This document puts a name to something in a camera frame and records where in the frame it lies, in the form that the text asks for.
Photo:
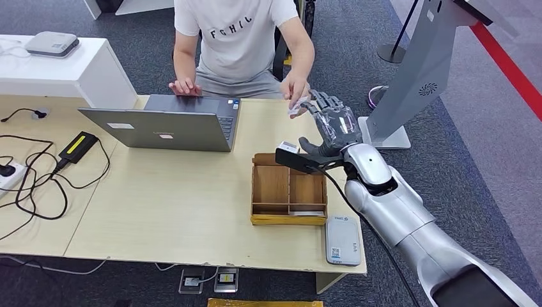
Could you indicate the person's left hand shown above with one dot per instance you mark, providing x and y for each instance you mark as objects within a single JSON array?
[{"x": 294, "y": 89}]

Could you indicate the person's right hand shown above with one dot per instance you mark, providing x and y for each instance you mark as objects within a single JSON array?
[{"x": 184, "y": 87}]

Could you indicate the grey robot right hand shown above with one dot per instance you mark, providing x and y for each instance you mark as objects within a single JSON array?
[{"x": 338, "y": 127}]

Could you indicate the white ID card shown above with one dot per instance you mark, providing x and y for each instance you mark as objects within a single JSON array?
[{"x": 296, "y": 107}]

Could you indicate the wooden compartment box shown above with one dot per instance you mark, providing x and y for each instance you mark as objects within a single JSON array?
[{"x": 269, "y": 186}]

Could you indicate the white room key card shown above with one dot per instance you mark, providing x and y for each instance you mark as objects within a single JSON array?
[{"x": 307, "y": 213}]

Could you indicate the grey card reader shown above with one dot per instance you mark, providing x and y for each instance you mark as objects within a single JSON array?
[{"x": 343, "y": 239}]

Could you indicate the person's right forearm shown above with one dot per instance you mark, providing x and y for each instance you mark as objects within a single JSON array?
[{"x": 184, "y": 63}]

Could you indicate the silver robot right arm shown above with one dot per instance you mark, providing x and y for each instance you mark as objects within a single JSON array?
[{"x": 402, "y": 212}]

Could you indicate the person's left forearm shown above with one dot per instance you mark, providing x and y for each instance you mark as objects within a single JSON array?
[{"x": 301, "y": 59}]

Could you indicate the person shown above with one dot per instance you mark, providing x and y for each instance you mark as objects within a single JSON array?
[{"x": 237, "y": 51}]

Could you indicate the purple round base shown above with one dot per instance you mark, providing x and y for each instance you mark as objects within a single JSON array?
[{"x": 374, "y": 97}]

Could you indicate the grey laptop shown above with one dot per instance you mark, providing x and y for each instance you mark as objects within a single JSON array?
[{"x": 169, "y": 131}]

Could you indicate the black metal stand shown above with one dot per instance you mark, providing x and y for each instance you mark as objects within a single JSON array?
[{"x": 310, "y": 19}]

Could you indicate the white furniture base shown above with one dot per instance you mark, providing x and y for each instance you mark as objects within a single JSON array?
[{"x": 142, "y": 5}]

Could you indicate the white cabinet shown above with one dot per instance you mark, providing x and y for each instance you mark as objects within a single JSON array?
[{"x": 84, "y": 72}]

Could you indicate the grey kiosk stand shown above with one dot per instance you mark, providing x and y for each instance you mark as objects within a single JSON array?
[{"x": 423, "y": 72}]

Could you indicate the black power adapter yellow label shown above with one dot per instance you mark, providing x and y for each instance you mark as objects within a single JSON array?
[{"x": 77, "y": 146}]

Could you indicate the grey flat device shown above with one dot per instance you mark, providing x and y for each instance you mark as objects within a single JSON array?
[{"x": 52, "y": 44}]

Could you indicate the grey desk grommet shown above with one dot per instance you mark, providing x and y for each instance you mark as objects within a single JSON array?
[{"x": 46, "y": 112}]

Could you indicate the beige desk leg panel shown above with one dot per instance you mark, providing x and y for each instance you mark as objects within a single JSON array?
[{"x": 328, "y": 281}]

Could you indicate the floor socket with yellow label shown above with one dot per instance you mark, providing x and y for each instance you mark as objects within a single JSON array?
[{"x": 226, "y": 279}]

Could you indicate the yellow orange floor tape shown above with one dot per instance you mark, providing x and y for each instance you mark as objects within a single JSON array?
[{"x": 262, "y": 303}]

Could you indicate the white power strip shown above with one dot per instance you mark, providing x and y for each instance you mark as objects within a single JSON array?
[{"x": 15, "y": 180}]

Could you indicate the floor socket with white plug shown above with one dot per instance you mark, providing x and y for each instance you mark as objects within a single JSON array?
[{"x": 191, "y": 281}]

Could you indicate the black power plug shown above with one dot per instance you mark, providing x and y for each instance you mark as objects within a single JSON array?
[{"x": 6, "y": 170}]

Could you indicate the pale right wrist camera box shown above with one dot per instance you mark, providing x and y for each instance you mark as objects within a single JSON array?
[{"x": 289, "y": 147}]

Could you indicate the black stanchion post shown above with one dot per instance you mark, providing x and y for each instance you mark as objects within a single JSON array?
[{"x": 390, "y": 54}]

